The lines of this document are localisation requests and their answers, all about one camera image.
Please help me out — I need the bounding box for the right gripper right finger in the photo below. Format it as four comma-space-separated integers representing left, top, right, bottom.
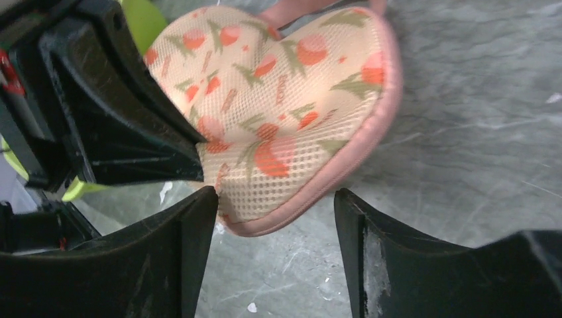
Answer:
334, 188, 561, 317

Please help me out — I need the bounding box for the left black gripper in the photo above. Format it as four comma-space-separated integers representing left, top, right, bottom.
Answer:
1, 1, 203, 193

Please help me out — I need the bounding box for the green plastic basin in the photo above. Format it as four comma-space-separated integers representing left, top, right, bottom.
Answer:
1, 0, 168, 202

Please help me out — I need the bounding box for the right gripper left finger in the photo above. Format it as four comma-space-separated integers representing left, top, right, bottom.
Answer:
1, 186, 218, 317

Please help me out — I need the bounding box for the floral mesh laundry bag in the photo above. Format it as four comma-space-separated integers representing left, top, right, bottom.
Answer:
143, 1, 402, 237

